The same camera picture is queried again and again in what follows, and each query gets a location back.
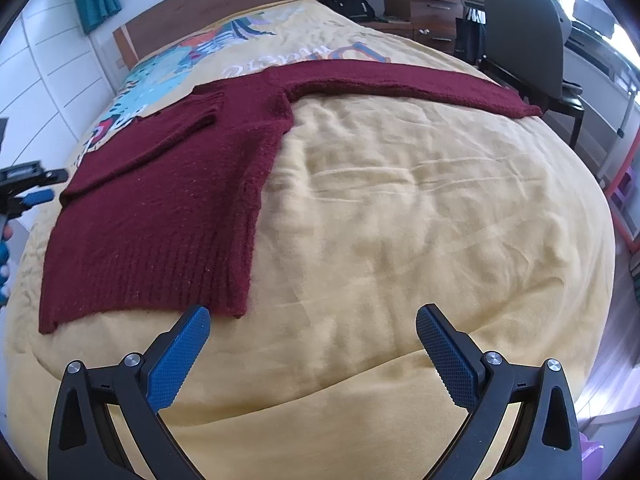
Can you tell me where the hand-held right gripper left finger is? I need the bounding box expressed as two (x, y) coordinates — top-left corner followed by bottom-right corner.
(47, 305), (211, 480)

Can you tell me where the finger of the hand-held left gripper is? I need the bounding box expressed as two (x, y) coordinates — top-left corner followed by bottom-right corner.
(0, 160), (69, 184)
(0, 189), (55, 222)

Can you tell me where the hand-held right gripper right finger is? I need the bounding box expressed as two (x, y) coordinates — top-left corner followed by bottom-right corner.
(415, 303), (583, 480)

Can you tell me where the maroon knit sweater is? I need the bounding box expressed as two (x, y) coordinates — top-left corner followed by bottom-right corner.
(39, 58), (543, 335)

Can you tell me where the person's left hand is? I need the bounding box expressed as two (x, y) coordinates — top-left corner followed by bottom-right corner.
(0, 223), (15, 307)

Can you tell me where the white wardrobe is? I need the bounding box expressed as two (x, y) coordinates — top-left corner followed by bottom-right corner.
(0, 0), (126, 171)

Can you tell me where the yellow printed blanket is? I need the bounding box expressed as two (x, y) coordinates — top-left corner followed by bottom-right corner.
(0, 0), (618, 480)

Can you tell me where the purple plastic box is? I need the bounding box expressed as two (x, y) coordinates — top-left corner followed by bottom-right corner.
(580, 437), (603, 480)

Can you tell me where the wooden bed headboard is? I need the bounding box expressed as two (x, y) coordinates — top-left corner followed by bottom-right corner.
(112, 0), (323, 72)

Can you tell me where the black hanging bag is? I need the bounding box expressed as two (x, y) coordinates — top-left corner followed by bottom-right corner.
(454, 12), (488, 63)

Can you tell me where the grey desk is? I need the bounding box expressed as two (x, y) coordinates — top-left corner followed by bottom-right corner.
(462, 0), (640, 176)

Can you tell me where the grey office chair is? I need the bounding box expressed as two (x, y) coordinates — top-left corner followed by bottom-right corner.
(480, 0), (586, 148)

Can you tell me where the wooden drawer chest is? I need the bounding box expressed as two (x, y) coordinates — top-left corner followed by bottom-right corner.
(381, 0), (476, 58)

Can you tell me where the red metal frame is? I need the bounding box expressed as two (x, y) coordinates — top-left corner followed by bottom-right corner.
(602, 152), (640, 248)

